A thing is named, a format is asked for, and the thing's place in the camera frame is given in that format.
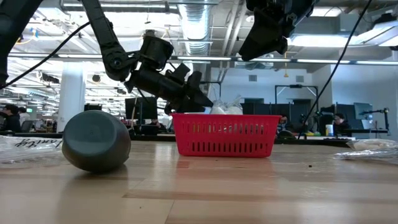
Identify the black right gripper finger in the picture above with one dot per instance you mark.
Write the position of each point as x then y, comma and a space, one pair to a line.
264, 40

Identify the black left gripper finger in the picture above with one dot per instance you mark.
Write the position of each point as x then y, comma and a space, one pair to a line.
192, 99

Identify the clear packet with white contents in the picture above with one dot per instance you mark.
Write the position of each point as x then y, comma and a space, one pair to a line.
224, 109

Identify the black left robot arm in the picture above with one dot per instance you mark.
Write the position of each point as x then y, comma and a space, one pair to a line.
105, 37

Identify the black background monitor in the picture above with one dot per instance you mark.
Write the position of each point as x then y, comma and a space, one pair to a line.
141, 109
92, 107

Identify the red plastic slotted basket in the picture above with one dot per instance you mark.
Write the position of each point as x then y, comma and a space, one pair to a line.
224, 117

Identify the person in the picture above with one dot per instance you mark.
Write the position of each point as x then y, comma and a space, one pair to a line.
340, 124
283, 121
11, 121
157, 124
23, 115

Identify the white round column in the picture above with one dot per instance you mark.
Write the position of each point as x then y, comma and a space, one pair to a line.
71, 93

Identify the white background container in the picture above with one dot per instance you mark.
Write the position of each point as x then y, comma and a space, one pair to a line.
329, 130

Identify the vanity pack clear packet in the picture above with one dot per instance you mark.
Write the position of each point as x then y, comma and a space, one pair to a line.
28, 149

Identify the clear plastic packet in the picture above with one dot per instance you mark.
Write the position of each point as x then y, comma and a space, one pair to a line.
373, 144
373, 155

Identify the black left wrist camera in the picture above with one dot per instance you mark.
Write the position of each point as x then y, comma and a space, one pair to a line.
178, 74

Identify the black background frame rig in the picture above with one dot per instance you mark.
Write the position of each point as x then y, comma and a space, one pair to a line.
296, 86

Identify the silver ceiling duct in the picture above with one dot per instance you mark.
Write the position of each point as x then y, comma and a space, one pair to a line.
196, 25

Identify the black aluminium rig frame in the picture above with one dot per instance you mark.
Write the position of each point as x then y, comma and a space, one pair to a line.
311, 142

